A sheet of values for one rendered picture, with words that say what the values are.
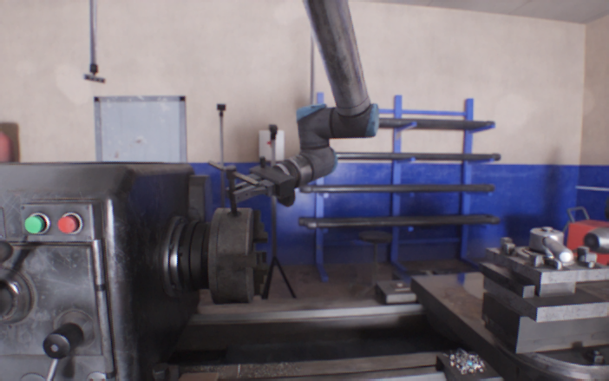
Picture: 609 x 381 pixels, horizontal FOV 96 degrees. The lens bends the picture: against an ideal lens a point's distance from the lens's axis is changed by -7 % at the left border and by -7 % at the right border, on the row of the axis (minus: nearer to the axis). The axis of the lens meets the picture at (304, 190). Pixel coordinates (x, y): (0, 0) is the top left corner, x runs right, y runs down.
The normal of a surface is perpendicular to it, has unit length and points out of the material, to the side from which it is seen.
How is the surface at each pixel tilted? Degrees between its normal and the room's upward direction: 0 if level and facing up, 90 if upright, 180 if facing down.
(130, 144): 90
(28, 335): 90
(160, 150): 90
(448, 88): 90
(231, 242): 60
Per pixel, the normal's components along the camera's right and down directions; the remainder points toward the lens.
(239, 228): 0.07, -0.66
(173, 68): 0.09, 0.09
